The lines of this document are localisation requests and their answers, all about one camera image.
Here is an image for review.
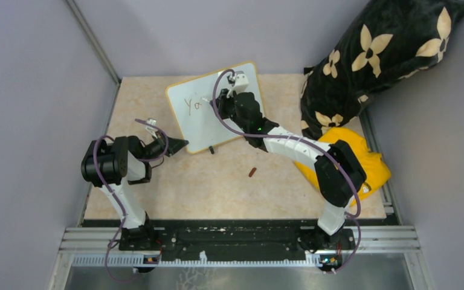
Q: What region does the black floral pillow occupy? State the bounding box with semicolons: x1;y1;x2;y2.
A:
300;1;464;140

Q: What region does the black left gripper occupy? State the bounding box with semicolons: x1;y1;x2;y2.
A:
141;130;189;163

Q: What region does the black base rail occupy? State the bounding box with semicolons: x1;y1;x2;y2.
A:
76;219;357;262

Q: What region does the yellow cloth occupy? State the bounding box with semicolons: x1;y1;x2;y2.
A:
294;127;392;201

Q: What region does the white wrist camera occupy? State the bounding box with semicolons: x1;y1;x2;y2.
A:
145;118;156;129
227;72;250;98

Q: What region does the yellow framed whiteboard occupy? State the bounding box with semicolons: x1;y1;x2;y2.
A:
166;61;265;154

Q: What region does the red marker cap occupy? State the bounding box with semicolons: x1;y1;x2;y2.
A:
248;167;257;178

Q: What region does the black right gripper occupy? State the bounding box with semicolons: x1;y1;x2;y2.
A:
211;87;249;132

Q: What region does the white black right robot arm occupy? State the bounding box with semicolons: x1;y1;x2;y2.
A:
210;89;367;249

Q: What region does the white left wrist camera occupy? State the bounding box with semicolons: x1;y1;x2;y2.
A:
145;118;156;129

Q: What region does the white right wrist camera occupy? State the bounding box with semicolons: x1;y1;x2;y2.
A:
227;72;250;98

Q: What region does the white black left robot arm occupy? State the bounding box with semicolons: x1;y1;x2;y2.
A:
80;135;189;250

